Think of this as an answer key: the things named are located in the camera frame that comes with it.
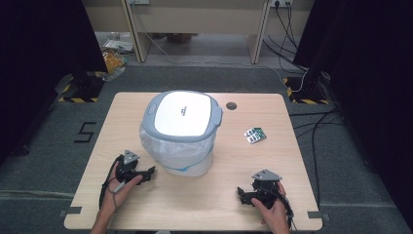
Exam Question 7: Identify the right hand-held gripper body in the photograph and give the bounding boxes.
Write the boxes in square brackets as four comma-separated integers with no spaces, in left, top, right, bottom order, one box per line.
[250,169,283,210]

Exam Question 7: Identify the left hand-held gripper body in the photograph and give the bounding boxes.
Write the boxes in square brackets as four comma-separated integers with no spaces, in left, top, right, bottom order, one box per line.
[115,149,144,185]

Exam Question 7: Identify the green silver pill blister pack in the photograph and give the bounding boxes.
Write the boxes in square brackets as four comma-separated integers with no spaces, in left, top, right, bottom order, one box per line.
[244,127,268,145]

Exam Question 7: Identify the white trash can grey lid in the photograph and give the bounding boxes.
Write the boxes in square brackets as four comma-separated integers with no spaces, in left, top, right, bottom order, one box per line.
[139,90,224,177]

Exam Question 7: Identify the person's right hand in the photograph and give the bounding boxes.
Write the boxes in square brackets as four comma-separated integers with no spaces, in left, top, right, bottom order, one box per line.
[250,181,291,234]

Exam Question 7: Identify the person's left hand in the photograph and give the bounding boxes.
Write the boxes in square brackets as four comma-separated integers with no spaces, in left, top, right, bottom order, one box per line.
[101,161,144,216]

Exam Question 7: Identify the white plastic bin liner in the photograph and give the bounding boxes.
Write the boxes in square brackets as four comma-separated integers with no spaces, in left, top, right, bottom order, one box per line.
[139,124,217,172]

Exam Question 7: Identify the grey tape strip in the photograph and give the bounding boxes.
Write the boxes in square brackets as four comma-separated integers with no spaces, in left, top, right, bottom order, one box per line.
[57,206,83,218]
[307,211,331,221]

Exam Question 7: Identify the black stand base striped tape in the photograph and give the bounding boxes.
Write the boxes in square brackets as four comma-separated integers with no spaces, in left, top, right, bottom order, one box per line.
[282,75,331,105]
[57,71,105,103]

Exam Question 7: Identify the yellow plastic bag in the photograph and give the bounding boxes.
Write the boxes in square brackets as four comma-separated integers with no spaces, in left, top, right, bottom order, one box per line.
[100,48,127,83]

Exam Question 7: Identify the white papers pile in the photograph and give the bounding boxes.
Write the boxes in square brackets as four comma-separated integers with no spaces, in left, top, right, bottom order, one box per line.
[102,31,136,56]

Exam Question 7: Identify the black curtain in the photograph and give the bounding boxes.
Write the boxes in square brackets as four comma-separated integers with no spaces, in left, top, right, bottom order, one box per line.
[0,0,109,164]
[292,0,413,225]

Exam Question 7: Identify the beige wooden desk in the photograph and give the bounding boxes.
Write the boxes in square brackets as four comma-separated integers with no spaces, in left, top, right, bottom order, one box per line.
[82,0,315,65]

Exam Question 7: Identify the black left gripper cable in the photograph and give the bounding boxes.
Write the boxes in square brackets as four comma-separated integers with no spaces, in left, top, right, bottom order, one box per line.
[98,154,127,211]

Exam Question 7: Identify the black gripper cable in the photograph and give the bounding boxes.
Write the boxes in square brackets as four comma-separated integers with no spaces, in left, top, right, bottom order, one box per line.
[98,154,127,211]
[269,186,298,232]

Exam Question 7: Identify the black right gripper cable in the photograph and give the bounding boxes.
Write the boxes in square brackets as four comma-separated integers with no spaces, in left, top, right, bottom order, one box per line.
[269,186,298,232]

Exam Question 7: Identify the black floor cables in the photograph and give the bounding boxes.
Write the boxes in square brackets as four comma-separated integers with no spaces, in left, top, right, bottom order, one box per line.
[288,107,346,210]

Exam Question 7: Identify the black cables from outlet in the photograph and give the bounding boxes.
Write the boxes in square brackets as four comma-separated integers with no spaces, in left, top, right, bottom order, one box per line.
[262,3,309,73]

